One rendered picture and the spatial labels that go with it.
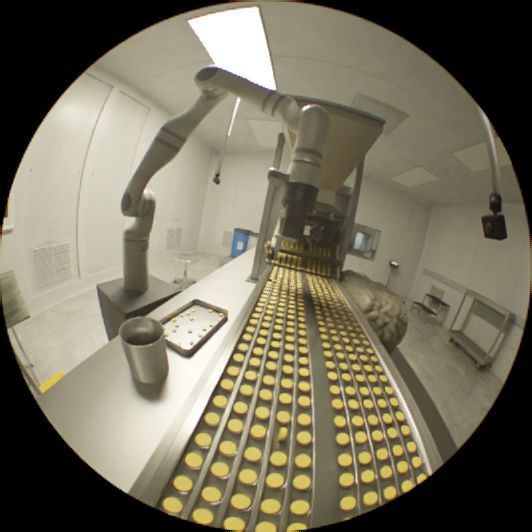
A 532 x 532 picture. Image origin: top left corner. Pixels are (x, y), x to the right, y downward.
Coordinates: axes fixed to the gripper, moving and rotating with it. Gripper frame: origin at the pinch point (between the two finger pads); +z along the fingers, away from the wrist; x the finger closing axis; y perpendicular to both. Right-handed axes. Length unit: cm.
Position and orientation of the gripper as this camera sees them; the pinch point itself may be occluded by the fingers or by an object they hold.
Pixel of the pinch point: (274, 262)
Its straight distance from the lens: 41.4
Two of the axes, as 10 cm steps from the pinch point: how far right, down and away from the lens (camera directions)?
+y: 9.7, 2.2, -0.9
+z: -1.9, 9.5, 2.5
